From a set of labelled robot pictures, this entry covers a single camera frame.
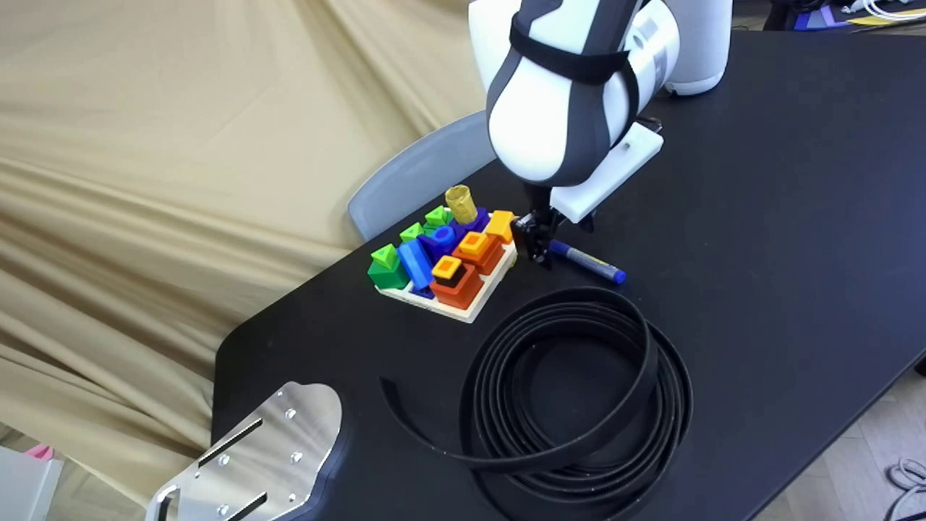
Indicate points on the beige draped cloth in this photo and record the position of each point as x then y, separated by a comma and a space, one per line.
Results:
174, 167

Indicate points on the grey chair back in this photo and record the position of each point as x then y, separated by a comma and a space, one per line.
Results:
417, 174

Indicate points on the blue white marker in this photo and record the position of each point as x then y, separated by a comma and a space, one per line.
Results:
590, 261

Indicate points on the colourful block puzzle board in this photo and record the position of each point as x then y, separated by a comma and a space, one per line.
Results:
451, 261

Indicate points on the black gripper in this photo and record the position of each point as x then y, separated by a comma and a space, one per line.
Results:
539, 209

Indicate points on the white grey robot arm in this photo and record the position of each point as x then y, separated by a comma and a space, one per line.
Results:
568, 84

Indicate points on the silver metal plate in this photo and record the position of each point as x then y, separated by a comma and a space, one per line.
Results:
261, 469

